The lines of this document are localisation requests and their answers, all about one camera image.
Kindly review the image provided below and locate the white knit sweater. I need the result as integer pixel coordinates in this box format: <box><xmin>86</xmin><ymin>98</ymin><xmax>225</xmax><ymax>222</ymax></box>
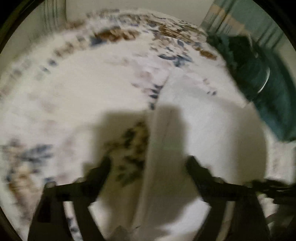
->
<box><xmin>131</xmin><ymin>71</ymin><xmax>296</xmax><ymax>241</ymax></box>

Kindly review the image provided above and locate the floral bed sheet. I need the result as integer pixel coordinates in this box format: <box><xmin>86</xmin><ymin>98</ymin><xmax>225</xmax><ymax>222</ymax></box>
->
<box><xmin>0</xmin><ymin>7</ymin><xmax>232</xmax><ymax>241</ymax></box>

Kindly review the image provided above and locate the dark green blanket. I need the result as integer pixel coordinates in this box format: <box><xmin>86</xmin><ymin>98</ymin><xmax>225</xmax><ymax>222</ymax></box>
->
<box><xmin>207</xmin><ymin>35</ymin><xmax>295</xmax><ymax>142</ymax></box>

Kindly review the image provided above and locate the right green curtain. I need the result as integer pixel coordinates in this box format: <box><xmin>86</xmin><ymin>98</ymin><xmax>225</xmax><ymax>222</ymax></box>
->
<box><xmin>201</xmin><ymin>0</ymin><xmax>289</xmax><ymax>50</ymax></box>

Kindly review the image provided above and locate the green curtain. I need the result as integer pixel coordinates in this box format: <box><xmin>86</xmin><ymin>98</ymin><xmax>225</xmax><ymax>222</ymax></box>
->
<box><xmin>41</xmin><ymin>0</ymin><xmax>67</xmax><ymax>32</ymax></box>
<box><xmin>201</xmin><ymin>0</ymin><xmax>289</xmax><ymax>50</ymax></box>

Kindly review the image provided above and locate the left green curtain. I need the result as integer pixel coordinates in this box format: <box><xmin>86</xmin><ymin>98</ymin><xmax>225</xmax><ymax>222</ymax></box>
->
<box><xmin>41</xmin><ymin>0</ymin><xmax>67</xmax><ymax>32</ymax></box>

